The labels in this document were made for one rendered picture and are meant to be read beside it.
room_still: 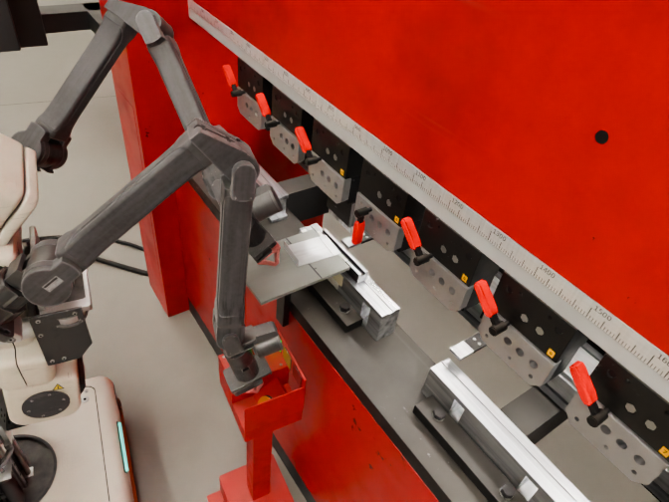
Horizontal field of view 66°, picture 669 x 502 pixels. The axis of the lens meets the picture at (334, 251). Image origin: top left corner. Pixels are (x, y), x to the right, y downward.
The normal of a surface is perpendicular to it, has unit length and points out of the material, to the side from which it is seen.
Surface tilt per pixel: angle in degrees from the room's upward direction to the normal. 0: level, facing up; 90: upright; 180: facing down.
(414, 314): 0
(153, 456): 0
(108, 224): 79
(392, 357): 0
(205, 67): 90
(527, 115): 90
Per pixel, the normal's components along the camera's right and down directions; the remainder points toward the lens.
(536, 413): 0.11, -0.75
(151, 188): 0.29, 0.49
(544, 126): -0.82, 0.30
